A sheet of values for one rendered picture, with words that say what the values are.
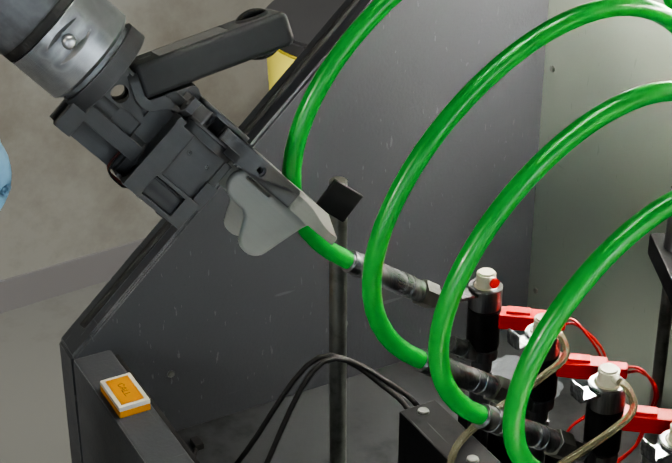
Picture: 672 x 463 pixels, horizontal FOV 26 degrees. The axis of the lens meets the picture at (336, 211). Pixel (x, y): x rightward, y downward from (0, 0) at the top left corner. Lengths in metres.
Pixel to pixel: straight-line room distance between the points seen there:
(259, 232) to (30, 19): 0.22
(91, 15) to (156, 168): 0.11
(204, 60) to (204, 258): 0.45
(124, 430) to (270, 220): 0.35
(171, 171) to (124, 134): 0.04
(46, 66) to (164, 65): 0.08
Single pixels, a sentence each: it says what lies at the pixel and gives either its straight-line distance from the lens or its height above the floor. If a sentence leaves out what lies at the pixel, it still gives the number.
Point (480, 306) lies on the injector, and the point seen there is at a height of 1.11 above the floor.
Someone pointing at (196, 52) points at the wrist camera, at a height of 1.36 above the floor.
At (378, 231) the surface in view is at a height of 1.25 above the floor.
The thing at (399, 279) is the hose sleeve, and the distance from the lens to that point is 1.14.
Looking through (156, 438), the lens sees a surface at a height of 0.95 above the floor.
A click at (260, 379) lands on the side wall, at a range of 1.54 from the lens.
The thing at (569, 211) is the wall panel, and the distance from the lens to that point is 1.58.
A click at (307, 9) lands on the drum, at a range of 2.97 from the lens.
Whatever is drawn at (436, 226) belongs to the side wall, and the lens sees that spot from 1.56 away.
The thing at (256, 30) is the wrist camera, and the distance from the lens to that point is 1.02.
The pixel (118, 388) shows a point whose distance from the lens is 1.36.
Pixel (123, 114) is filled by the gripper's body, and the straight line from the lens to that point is 1.02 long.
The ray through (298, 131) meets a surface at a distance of 1.04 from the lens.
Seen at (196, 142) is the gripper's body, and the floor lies 1.30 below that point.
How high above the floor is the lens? 1.72
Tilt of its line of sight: 28 degrees down
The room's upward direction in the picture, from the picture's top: straight up
